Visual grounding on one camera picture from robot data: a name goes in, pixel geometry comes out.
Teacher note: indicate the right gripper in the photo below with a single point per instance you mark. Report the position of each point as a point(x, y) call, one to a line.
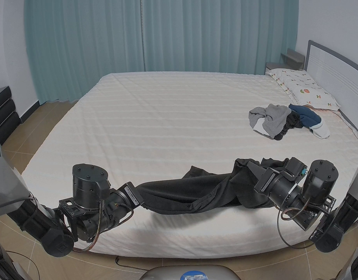
point(279, 190)

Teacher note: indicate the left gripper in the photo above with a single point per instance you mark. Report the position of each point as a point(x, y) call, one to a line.
point(129, 198)

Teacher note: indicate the black T-shirt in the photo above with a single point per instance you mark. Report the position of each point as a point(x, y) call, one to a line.
point(179, 194)

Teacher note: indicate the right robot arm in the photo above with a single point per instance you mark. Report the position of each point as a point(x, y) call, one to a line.
point(320, 182)

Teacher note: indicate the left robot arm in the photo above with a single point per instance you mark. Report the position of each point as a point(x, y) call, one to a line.
point(88, 185)

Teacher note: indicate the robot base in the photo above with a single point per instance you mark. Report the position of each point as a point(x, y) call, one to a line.
point(187, 273)

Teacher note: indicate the pile of clothes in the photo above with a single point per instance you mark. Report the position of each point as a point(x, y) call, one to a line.
point(274, 118)

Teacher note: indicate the bed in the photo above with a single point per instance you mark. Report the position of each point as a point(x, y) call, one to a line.
point(155, 115)

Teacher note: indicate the white printed pillow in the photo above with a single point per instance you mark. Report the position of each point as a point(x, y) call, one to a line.
point(306, 89)

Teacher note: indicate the grey bedside table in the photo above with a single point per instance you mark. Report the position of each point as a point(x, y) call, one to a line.
point(292, 57)

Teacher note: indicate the black chest of drawers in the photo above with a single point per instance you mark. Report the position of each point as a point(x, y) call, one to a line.
point(4, 112)

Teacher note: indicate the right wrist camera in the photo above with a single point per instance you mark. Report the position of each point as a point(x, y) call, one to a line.
point(295, 168)

